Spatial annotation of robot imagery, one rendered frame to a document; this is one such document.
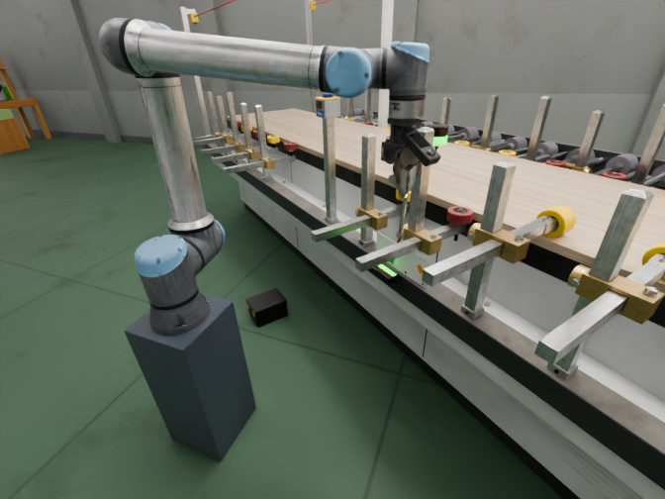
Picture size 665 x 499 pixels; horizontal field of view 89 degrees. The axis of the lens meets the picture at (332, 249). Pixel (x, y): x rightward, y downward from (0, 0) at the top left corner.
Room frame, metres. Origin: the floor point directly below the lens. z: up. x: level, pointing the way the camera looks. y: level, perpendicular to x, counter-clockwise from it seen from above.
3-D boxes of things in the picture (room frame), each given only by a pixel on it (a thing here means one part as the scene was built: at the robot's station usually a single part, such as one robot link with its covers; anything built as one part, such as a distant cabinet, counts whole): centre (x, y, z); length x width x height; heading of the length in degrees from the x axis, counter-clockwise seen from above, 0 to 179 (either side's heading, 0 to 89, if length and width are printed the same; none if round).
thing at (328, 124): (1.41, 0.00, 0.93); 0.05 x 0.05 x 0.45; 31
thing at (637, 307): (0.53, -0.54, 0.95); 0.14 x 0.06 x 0.05; 31
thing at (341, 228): (1.13, -0.12, 0.83); 0.44 x 0.03 x 0.04; 121
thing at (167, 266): (0.92, 0.52, 0.79); 0.17 x 0.15 x 0.18; 168
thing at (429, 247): (0.95, -0.28, 0.85); 0.14 x 0.06 x 0.05; 31
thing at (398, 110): (0.93, -0.20, 1.23); 0.10 x 0.09 x 0.05; 122
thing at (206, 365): (0.91, 0.53, 0.30); 0.25 x 0.25 x 0.60; 67
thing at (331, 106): (1.41, 0.00, 1.18); 0.07 x 0.07 x 0.08; 31
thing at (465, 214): (1.02, -0.42, 0.85); 0.08 x 0.08 x 0.11
